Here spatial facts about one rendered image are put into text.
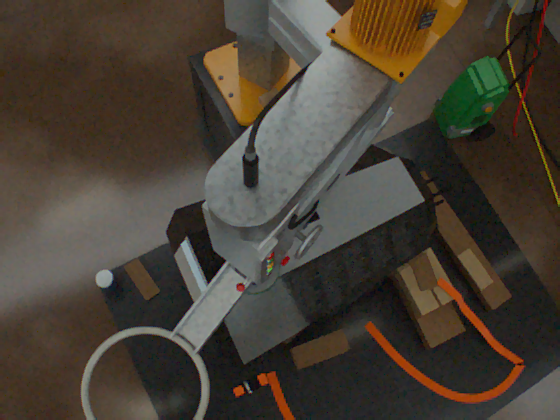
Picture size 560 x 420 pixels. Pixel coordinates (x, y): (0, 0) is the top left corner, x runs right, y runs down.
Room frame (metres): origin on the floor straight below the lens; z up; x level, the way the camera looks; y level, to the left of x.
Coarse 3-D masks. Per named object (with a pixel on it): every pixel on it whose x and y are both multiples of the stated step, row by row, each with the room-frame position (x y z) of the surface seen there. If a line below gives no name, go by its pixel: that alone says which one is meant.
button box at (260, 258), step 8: (272, 240) 0.47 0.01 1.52; (264, 248) 0.44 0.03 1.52; (272, 248) 0.44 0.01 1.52; (256, 256) 0.42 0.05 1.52; (264, 256) 0.42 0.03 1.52; (256, 264) 0.41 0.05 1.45; (264, 264) 0.41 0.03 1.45; (256, 272) 0.41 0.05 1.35; (264, 272) 0.42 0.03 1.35; (256, 280) 0.41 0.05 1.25
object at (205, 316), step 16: (304, 224) 0.68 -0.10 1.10; (224, 272) 0.49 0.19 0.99; (208, 288) 0.42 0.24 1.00; (224, 288) 0.43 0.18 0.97; (208, 304) 0.37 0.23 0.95; (224, 304) 0.37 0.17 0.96; (192, 320) 0.30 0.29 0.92; (208, 320) 0.31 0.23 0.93; (192, 336) 0.24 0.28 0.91; (208, 336) 0.24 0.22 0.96; (192, 352) 0.18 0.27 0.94
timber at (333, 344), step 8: (328, 336) 0.42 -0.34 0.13; (336, 336) 0.42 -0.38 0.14; (344, 336) 0.43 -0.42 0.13; (304, 344) 0.36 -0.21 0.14; (312, 344) 0.37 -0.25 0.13; (320, 344) 0.37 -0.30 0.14; (328, 344) 0.38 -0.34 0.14; (336, 344) 0.38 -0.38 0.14; (344, 344) 0.38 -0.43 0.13; (296, 352) 0.32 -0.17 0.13; (304, 352) 0.32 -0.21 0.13; (312, 352) 0.32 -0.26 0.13; (320, 352) 0.33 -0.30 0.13; (328, 352) 0.33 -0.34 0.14; (336, 352) 0.34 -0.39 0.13; (344, 352) 0.35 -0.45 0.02; (296, 360) 0.27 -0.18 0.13; (304, 360) 0.28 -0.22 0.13; (312, 360) 0.28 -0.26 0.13; (320, 360) 0.29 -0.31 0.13
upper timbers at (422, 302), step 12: (432, 252) 0.94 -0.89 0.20; (432, 264) 0.87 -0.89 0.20; (396, 276) 0.80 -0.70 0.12; (408, 276) 0.78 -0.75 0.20; (444, 276) 0.81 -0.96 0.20; (408, 288) 0.72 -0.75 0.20; (432, 288) 0.73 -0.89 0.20; (408, 300) 0.67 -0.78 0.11; (420, 300) 0.65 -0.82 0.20; (432, 300) 0.66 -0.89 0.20; (444, 300) 0.67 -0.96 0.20; (420, 312) 0.59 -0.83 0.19
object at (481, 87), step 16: (528, 32) 2.08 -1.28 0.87; (480, 64) 2.05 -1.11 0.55; (496, 64) 2.05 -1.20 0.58; (528, 64) 1.93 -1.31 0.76; (464, 80) 2.00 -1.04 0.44; (480, 80) 1.95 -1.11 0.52; (496, 80) 1.93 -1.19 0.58; (448, 96) 1.99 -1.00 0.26; (464, 96) 1.91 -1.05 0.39; (480, 96) 1.86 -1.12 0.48; (496, 96) 1.86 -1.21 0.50; (448, 112) 1.91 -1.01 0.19; (464, 112) 1.85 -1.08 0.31; (480, 112) 1.85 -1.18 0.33; (448, 128) 1.83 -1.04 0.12; (464, 128) 1.83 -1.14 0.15; (480, 128) 1.85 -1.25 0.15
